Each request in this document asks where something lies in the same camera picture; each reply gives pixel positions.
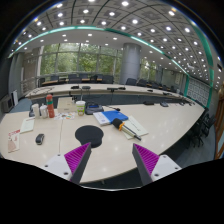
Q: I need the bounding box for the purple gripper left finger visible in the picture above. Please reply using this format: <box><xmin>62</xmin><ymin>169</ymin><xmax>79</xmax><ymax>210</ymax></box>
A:
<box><xmin>43</xmin><ymin>142</ymin><xmax>92</xmax><ymax>185</ymax></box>

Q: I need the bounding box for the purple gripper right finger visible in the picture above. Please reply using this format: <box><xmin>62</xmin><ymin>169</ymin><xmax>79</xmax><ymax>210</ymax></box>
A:
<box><xmin>131</xmin><ymin>143</ymin><xmax>183</xmax><ymax>186</ymax></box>

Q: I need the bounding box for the black round mouse pad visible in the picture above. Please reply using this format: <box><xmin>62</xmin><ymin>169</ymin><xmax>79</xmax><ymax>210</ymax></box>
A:
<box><xmin>75</xmin><ymin>125</ymin><xmax>104</xmax><ymax>148</ymax></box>

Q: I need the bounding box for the black computer mouse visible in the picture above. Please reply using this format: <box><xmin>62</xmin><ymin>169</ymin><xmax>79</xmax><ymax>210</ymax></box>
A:
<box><xmin>35</xmin><ymin>134</ymin><xmax>44</xmax><ymax>145</ymax></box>

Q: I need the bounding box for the pale green paper sheet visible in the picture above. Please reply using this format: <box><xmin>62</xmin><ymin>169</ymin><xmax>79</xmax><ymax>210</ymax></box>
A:
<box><xmin>122</xmin><ymin>116</ymin><xmax>148</xmax><ymax>139</ymax></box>

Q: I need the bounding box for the colourful sticker sheet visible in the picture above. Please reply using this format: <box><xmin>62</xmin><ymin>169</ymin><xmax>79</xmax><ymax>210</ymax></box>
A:
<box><xmin>54</xmin><ymin>112</ymin><xmax>75</xmax><ymax>120</ymax></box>

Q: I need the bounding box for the black desk telephone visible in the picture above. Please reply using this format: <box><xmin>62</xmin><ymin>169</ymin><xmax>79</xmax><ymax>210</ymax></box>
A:
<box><xmin>85</xmin><ymin>103</ymin><xmax>104</xmax><ymax>115</ymax></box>

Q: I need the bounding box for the blue folder book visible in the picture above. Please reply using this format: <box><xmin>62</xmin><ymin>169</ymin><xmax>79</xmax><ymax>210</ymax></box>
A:
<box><xmin>103</xmin><ymin>110</ymin><xmax>128</xmax><ymax>124</ymax></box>

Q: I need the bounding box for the white paper cup green band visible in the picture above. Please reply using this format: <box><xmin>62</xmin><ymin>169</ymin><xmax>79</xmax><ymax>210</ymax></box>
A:
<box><xmin>76</xmin><ymin>101</ymin><xmax>86</xmax><ymax>116</ymax></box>

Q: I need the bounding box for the white cardboard box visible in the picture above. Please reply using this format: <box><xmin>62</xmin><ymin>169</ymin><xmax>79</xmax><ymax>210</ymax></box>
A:
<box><xmin>57</xmin><ymin>97</ymin><xmax>76</xmax><ymax>113</ymax></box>

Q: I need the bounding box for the white paper notebook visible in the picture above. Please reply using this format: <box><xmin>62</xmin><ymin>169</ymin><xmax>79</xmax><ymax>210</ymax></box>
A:
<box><xmin>20</xmin><ymin>117</ymin><xmax>35</xmax><ymax>133</ymax></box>

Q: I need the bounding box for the white cup left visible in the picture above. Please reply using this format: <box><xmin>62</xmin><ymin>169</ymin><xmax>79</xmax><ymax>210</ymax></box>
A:
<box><xmin>32</xmin><ymin>104</ymin><xmax>40</xmax><ymax>119</ymax></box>

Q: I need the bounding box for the red white booklet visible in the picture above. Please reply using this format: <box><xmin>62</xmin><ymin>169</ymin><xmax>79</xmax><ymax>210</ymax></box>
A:
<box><xmin>8</xmin><ymin>130</ymin><xmax>20</xmax><ymax>153</ymax></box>

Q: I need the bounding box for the red thermos bottle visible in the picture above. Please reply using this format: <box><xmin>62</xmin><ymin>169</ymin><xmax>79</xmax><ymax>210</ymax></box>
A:
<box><xmin>46</xmin><ymin>94</ymin><xmax>55</xmax><ymax>118</ymax></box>

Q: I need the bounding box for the grey round column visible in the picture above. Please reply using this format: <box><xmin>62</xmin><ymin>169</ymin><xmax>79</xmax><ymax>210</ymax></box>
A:
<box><xmin>119</xmin><ymin>43</ymin><xmax>141</xmax><ymax>84</ymax></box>

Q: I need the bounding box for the black yellow handled tool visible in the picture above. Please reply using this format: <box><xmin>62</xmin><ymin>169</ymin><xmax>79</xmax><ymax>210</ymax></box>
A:
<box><xmin>112</xmin><ymin>118</ymin><xmax>141</xmax><ymax>140</ymax></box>

